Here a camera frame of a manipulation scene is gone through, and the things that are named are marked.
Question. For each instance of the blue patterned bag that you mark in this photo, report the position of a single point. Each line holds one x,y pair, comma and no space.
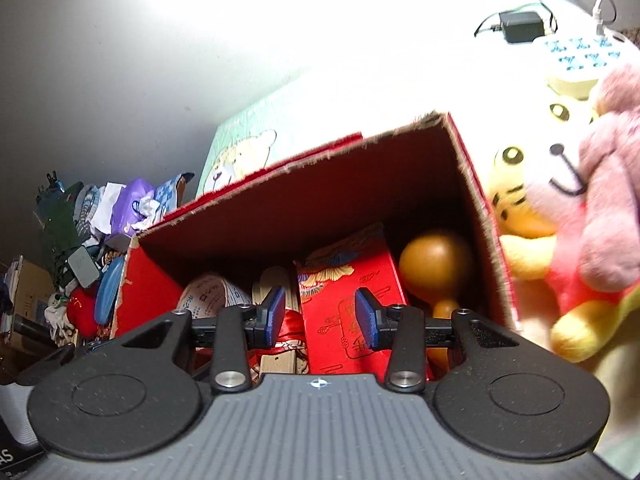
172,191

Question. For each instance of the red gift packet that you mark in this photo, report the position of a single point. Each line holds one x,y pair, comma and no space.
330,305

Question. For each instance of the teddy bear print box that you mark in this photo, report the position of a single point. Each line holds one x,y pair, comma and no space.
235,140

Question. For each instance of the dark green bag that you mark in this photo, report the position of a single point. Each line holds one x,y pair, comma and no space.
60,230

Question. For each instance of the purple tissue pack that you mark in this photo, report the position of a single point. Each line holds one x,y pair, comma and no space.
131,205

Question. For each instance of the pink plush toy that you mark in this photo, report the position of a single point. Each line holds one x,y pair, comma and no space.
615,185

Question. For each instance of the red cardboard box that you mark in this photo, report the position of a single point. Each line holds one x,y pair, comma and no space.
325,195

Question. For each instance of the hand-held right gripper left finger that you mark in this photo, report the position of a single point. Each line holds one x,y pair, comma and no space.
275,317

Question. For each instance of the yellow tiger plush toy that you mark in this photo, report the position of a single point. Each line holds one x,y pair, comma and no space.
515,195

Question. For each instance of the blue oval case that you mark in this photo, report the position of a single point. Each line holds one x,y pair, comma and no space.
109,287

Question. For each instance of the red cloth pouch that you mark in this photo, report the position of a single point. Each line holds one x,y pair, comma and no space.
82,312

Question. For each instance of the brown cardboard carton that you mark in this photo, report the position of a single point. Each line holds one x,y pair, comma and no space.
32,290

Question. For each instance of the grey flat device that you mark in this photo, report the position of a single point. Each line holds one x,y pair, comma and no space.
84,266

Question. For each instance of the black power adapter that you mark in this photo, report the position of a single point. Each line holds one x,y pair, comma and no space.
522,26

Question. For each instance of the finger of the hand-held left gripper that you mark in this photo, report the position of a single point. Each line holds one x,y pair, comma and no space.
47,365

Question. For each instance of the white power strip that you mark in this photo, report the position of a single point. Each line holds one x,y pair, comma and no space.
575,55

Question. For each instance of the brown wooden gourd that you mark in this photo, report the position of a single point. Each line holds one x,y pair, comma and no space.
435,260

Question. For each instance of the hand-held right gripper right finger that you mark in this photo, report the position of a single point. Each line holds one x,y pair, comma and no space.
366,320

